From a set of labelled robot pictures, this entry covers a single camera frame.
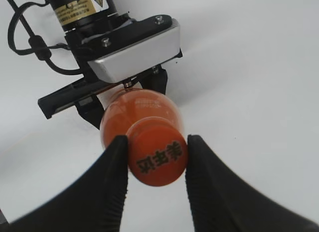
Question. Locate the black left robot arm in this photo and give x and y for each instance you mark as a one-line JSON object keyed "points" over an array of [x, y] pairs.
{"points": [[75, 14]]}

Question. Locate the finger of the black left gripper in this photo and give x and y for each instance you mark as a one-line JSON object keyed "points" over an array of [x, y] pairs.
{"points": [[155, 82], [91, 110]]}

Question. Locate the orange soda bottle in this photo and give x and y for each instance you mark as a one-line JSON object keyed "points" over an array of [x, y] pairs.
{"points": [[127, 107]]}

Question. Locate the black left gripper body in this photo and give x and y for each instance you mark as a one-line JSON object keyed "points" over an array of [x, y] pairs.
{"points": [[94, 41]]}

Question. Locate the orange bottle cap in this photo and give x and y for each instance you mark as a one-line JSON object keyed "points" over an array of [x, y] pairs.
{"points": [[157, 155]]}

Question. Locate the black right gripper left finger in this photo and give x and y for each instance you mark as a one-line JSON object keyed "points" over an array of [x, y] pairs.
{"points": [[93, 203]]}

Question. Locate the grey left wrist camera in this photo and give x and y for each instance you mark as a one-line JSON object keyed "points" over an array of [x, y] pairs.
{"points": [[134, 59]]}

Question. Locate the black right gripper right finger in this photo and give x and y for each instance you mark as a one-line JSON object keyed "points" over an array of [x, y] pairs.
{"points": [[220, 201]]}

